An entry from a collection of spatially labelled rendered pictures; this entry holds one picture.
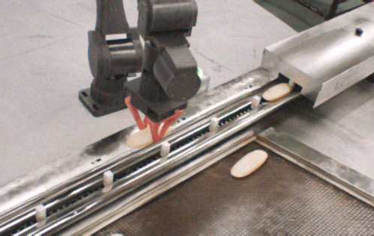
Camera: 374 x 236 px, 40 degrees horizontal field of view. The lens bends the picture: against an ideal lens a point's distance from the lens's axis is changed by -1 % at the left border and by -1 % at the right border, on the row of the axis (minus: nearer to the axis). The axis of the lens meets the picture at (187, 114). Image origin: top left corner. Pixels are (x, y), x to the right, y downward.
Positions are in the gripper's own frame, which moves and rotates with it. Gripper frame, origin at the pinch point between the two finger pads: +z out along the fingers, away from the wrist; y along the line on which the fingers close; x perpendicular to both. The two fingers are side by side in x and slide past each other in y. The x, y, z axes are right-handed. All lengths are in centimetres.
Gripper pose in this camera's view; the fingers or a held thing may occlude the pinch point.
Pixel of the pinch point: (150, 132)
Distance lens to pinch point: 96.1
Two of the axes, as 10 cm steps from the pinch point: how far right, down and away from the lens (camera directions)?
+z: -1.4, 7.8, 6.1
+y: 6.8, 5.3, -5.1
